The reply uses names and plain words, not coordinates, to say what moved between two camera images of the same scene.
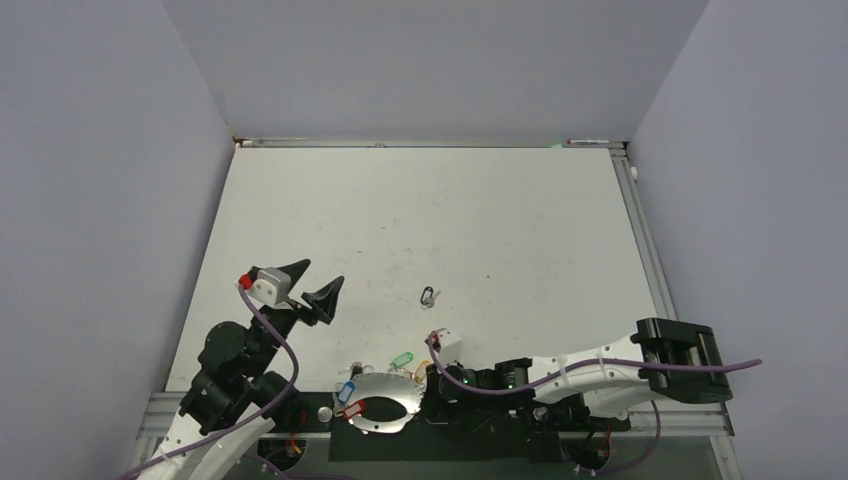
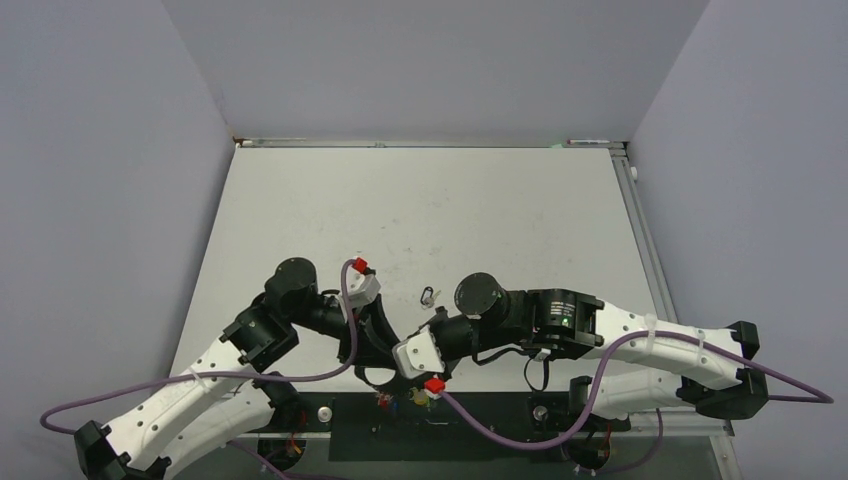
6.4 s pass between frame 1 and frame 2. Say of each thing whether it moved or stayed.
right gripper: moved
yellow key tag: moved
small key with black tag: stayed
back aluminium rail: stayed
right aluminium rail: stayed
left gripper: moved
